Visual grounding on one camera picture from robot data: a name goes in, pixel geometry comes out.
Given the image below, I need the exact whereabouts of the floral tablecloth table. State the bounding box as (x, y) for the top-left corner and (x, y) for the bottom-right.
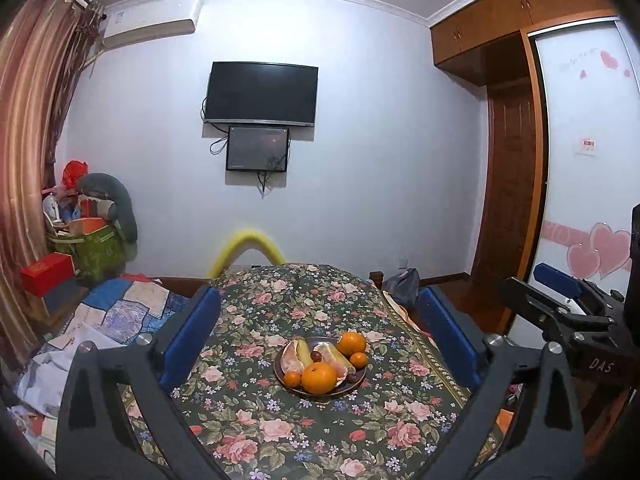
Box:
(122, 261), (506, 480)

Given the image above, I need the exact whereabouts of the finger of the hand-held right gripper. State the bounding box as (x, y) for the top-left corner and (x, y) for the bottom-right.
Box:
(502, 276), (618, 348)
(533, 261), (627, 318)

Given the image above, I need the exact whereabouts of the striped brown curtain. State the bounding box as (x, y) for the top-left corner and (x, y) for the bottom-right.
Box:
(0, 0), (106, 371)

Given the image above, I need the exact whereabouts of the wooden door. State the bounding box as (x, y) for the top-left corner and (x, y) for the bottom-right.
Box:
(470, 77), (547, 306)

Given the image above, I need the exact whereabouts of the dark round plate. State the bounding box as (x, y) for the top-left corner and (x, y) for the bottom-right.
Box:
(273, 336), (368, 397)

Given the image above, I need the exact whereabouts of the red plastic bag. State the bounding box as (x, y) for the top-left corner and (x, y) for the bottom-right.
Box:
(62, 160), (90, 188)

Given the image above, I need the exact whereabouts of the black wall television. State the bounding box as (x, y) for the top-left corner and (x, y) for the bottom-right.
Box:
(204, 61), (319, 127)

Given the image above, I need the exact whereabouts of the orange plastic bag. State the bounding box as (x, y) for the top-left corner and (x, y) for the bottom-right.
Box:
(492, 407), (516, 443)

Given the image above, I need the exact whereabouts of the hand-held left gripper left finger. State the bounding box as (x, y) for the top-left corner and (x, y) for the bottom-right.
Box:
(55, 284), (231, 480)

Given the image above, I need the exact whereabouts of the small black monitor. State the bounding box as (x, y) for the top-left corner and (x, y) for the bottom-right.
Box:
(226, 126), (291, 173)

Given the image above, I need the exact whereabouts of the red box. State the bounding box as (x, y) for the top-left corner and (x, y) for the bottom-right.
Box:
(20, 252), (76, 297)

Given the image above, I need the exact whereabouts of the white air conditioner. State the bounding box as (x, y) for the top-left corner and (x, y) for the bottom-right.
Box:
(102, 0), (203, 51)

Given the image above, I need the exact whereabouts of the white fan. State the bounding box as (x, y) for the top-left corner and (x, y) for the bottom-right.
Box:
(42, 194), (66, 223)

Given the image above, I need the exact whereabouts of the yellow foam tube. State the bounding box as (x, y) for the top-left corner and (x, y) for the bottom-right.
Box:
(207, 229), (288, 278)

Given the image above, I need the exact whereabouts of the wooden wardrobe cabinet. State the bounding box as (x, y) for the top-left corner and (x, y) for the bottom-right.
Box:
(429, 0), (623, 88)

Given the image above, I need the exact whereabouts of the white heart-print sliding door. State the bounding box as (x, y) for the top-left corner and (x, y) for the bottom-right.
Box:
(505, 17), (640, 341)

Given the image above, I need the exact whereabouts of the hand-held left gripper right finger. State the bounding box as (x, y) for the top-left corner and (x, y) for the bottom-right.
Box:
(416, 286), (586, 480)

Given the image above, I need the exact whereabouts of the white cloth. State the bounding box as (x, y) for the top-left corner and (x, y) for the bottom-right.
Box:
(10, 345), (131, 421)

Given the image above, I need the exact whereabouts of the orange cardboard box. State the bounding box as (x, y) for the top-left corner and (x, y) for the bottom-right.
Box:
(67, 216), (108, 236)

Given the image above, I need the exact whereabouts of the peeled pomelo segment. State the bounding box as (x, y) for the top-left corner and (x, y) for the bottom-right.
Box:
(314, 344), (358, 378)
(280, 342), (303, 375)

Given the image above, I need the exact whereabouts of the green bag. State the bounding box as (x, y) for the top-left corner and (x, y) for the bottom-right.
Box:
(47, 222), (126, 281)

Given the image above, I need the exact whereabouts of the dark plastic bag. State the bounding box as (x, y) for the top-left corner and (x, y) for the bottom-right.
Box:
(385, 267), (422, 308)

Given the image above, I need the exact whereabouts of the large orange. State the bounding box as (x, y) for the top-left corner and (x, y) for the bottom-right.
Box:
(336, 331), (367, 357)
(300, 362), (338, 395)

